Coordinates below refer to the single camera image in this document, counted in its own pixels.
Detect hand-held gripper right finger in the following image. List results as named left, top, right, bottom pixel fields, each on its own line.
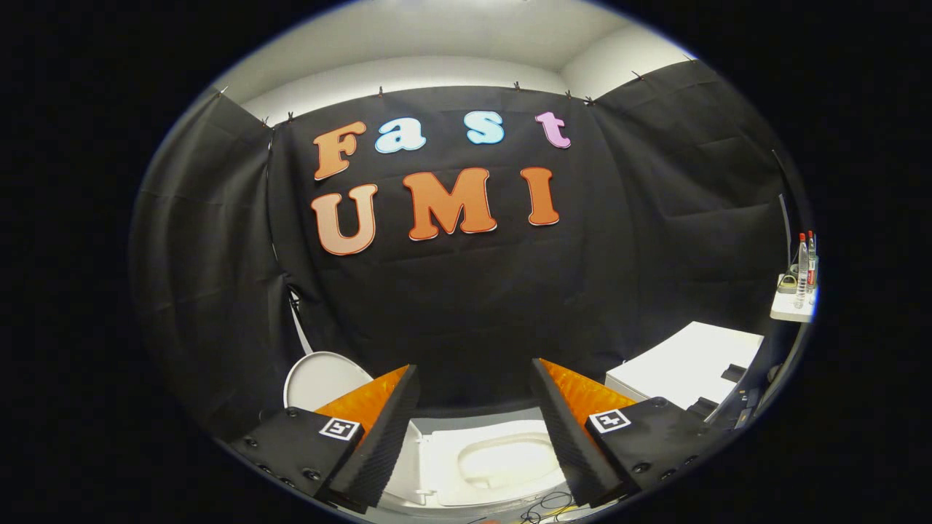
left=530, top=357, right=730, bottom=510

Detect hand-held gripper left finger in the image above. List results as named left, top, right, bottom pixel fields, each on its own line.
left=228, top=364, right=423, bottom=515

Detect black cable bundle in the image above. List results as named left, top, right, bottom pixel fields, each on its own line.
left=510, top=491, right=580, bottom=523

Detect black backdrop cloth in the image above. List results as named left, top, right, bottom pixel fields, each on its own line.
left=131, top=60, right=813, bottom=441

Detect clear water bottle red cap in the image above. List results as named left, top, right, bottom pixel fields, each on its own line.
left=795, top=233, right=809, bottom=309

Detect small white side table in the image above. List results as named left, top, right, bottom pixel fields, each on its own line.
left=770, top=287, right=818, bottom=323

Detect white drawer cabinet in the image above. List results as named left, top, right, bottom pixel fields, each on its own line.
left=604, top=321, right=765, bottom=413

